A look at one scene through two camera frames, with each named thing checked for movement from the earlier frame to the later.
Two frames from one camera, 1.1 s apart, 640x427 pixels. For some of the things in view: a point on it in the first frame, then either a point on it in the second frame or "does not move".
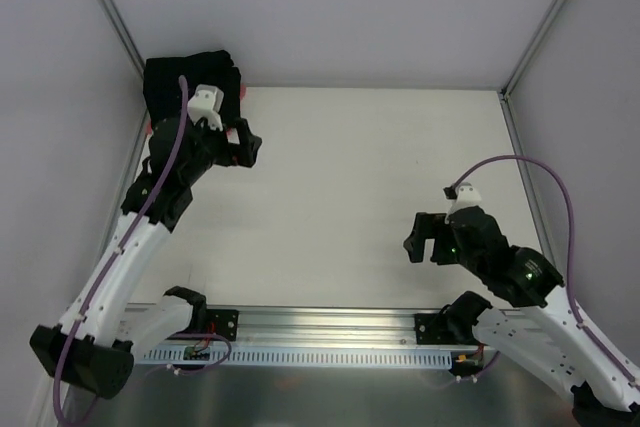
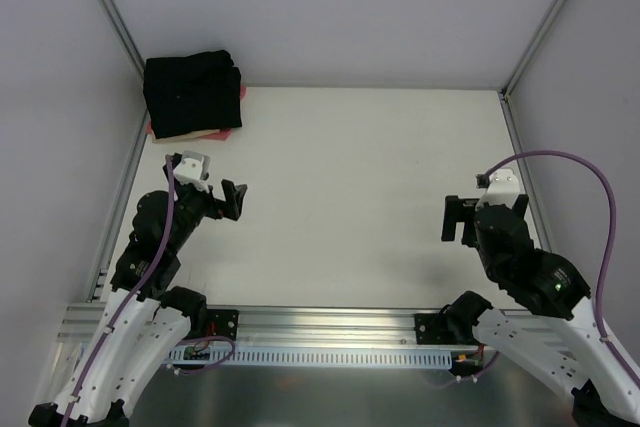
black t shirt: [161, 77] does not move
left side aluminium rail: [138, 150] does not move
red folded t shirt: [243, 93] does not move
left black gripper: [238, 145] → [216, 203]
